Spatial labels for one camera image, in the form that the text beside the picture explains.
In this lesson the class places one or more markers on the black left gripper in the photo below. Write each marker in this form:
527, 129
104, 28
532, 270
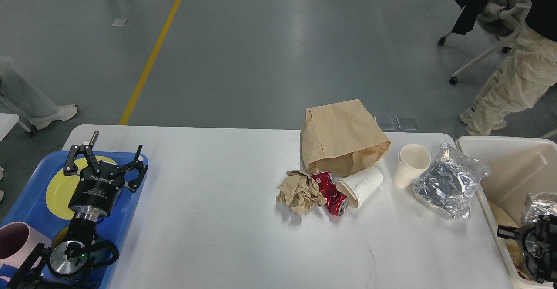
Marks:
95, 193

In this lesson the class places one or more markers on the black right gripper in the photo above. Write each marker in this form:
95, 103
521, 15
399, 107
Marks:
538, 242

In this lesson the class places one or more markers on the aluminium foil sheet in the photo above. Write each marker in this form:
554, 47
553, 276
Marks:
536, 204

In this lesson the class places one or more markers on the yellow plastic plate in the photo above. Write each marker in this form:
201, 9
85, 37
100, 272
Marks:
61, 188

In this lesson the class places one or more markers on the dark green mug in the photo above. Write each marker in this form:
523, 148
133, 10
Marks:
61, 264

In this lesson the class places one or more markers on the pink ribbed mug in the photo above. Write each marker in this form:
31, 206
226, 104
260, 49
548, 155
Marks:
17, 241

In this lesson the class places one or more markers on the white paper cup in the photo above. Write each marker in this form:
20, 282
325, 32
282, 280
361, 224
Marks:
414, 159
360, 186

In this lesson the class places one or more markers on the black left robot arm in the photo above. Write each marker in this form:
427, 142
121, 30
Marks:
36, 272

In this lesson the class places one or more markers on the beige plastic bin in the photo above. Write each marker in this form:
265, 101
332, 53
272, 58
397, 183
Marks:
519, 166

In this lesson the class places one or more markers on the passer-by white shoe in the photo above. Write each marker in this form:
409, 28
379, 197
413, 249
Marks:
41, 111

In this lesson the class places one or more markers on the blue plastic tray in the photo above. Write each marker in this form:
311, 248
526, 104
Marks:
31, 208

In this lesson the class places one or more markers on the crushed clear plastic bottle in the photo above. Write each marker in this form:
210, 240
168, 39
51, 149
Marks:
448, 185

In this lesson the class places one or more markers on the white cart leg with caster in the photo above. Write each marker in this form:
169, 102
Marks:
30, 130

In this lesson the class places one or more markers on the small white side table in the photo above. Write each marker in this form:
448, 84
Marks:
7, 122

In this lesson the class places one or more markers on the white paper cup upright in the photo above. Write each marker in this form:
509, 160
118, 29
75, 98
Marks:
414, 159

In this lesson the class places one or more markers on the clear floor plate right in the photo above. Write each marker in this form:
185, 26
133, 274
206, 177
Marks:
407, 123

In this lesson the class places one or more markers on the clear floor plate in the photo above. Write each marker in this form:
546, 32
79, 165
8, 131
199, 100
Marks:
385, 123
407, 123

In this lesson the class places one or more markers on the person in beige trousers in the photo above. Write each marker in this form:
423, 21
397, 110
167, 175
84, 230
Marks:
523, 77

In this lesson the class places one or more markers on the clear floor plate left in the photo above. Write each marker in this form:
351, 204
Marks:
385, 123

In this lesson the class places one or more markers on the crushed red soda can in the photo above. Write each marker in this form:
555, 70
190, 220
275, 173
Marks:
336, 201

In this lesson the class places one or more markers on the crumpled brown paper ball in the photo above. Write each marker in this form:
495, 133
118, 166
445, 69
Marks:
300, 192

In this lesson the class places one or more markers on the white wheeled chair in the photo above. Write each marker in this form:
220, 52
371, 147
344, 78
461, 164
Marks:
501, 18

